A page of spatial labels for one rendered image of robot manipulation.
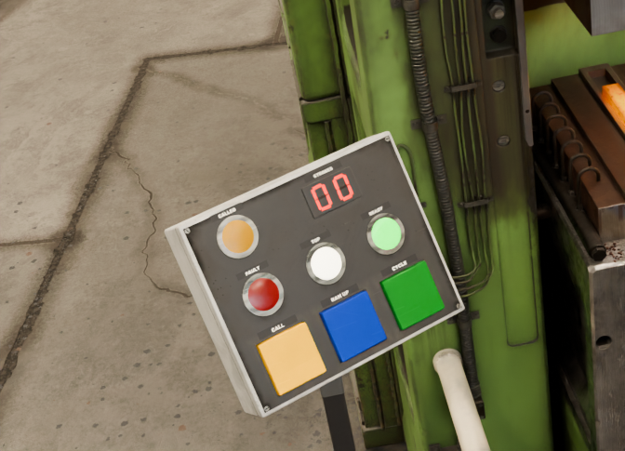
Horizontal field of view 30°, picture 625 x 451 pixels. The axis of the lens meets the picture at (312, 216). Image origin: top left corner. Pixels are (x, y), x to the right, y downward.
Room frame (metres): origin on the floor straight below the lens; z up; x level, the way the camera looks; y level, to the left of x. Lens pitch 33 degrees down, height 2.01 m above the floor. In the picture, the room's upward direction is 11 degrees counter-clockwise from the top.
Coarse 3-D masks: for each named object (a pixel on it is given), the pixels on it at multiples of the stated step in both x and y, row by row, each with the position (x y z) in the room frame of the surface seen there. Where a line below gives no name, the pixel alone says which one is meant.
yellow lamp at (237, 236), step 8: (232, 224) 1.31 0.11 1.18; (240, 224) 1.31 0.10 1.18; (224, 232) 1.30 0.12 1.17; (232, 232) 1.30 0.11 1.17; (240, 232) 1.31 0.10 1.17; (248, 232) 1.31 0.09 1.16; (224, 240) 1.30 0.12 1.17; (232, 240) 1.30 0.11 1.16; (240, 240) 1.30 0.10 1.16; (248, 240) 1.30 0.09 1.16; (232, 248) 1.29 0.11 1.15; (240, 248) 1.29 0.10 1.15; (248, 248) 1.30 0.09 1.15
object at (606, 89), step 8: (608, 88) 1.77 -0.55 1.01; (616, 88) 1.76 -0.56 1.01; (608, 96) 1.75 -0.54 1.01; (616, 96) 1.74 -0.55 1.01; (624, 96) 1.73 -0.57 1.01; (616, 104) 1.71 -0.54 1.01; (624, 104) 1.71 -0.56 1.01; (616, 112) 1.71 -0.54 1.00; (624, 112) 1.68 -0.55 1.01; (624, 120) 1.67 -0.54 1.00
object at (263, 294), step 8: (256, 280) 1.27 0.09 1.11; (264, 280) 1.28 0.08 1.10; (256, 288) 1.27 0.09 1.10; (264, 288) 1.27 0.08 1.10; (272, 288) 1.27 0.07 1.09; (248, 296) 1.26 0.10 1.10; (256, 296) 1.26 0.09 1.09; (264, 296) 1.26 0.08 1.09; (272, 296) 1.26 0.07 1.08; (256, 304) 1.25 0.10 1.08; (264, 304) 1.26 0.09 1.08; (272, 304) 1.26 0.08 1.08
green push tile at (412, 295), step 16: (400, 272) 1.32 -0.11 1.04; (416, 272) 1.32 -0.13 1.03; (384, 288) 1.30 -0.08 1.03; (400, 288) 1.30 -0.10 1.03; (416, 288) 1.31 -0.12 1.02; (432, 288) 1.31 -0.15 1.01; (400, 304) 1.29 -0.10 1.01; (416, 304) 1.30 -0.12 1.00; (432, 304) 1.30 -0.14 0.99; (400, 320) 1.28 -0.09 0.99; (416, 320) 1.28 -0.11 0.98
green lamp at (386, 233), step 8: (376, 224) 1.35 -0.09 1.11; (384, 224) 1.36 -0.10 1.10; (392, 224) 1.36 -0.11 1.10; (376, 232) 1.35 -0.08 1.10; (384, 232) 1.35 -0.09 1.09; (392, 232) 1.35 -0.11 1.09; (400, 232) 1.35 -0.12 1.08; (376, 240) 1.34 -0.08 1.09; (384, 240) 1.34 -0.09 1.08; (392, 240) 1.34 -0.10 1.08; (384, 248) 1.34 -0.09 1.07
